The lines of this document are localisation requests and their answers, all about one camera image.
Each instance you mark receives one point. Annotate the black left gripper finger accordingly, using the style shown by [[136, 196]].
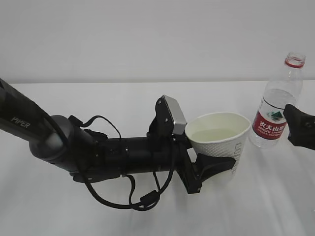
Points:
[[209, 166], [188, 146]]

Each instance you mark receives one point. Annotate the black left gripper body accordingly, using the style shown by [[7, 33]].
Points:
[[140, 155]]

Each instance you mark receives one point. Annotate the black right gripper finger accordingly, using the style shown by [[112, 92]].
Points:
[[300, 124], [305, 141]]

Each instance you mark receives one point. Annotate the white paper cup green logo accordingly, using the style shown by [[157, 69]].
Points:
[[219, 135]]

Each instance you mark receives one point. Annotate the clear water bottle red label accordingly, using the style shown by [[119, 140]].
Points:
[[284, 87]]

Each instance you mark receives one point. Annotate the black Piper left robot arm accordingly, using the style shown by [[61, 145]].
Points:
[[91, 156]]

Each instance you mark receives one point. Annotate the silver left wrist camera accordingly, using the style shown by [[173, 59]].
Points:
[[169, 121]]

